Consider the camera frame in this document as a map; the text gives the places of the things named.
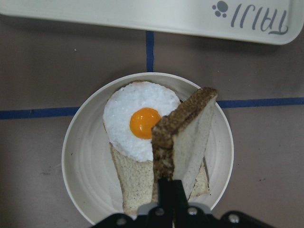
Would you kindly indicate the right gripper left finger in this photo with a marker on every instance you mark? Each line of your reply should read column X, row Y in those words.
column 161, row 215

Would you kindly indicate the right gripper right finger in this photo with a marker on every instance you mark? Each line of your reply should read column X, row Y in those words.
column 188, row 215

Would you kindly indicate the bread slice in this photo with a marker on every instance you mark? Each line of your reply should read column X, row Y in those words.
column 135, row 178
column 179, row 141

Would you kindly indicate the round cream plate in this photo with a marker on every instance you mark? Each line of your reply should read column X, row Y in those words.
column 88, row 170

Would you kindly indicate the fried egg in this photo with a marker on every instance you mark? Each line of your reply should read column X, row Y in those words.
column 132, row 112

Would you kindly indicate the cream bear serving tray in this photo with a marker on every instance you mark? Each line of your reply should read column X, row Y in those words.
column 274, row 22

